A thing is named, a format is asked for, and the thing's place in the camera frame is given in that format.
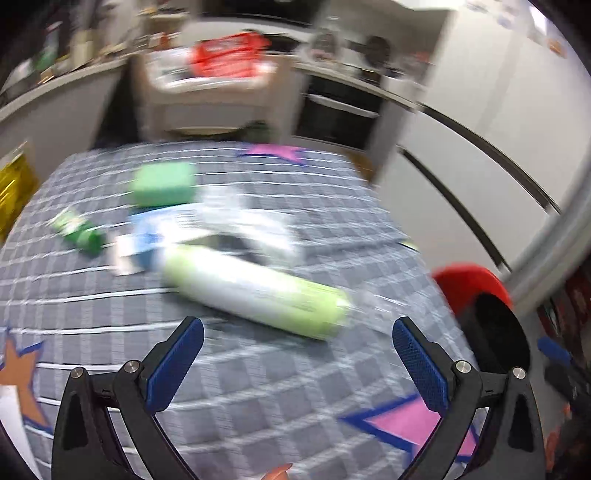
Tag red trash bin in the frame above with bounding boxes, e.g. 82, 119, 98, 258
433, 263, 531, 374

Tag light green white bottle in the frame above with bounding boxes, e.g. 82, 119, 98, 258
158, 244, 352, 340

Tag green sponge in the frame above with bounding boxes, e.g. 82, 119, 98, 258
130, 161, 197, 208

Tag white paper sheet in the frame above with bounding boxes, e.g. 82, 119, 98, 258
1, 385, 42, 479

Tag grey checkered tablecloth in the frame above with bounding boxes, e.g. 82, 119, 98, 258
1, 142, 472, 479

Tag blue white carton box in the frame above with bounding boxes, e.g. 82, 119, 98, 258
110, 207, 209, 277

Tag green cream tube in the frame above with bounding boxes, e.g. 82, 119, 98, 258
50, 207, 106, 257

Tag crumpled white tissue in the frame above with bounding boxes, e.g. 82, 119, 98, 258
193, 184, 306, 264

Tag gold foil bag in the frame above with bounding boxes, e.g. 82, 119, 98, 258
0, 151, 40, 243

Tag black built-in oven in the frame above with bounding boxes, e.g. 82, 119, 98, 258
295, 76, 384, 150

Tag red plastic basket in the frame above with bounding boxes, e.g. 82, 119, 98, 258
189, 31, 270, 78

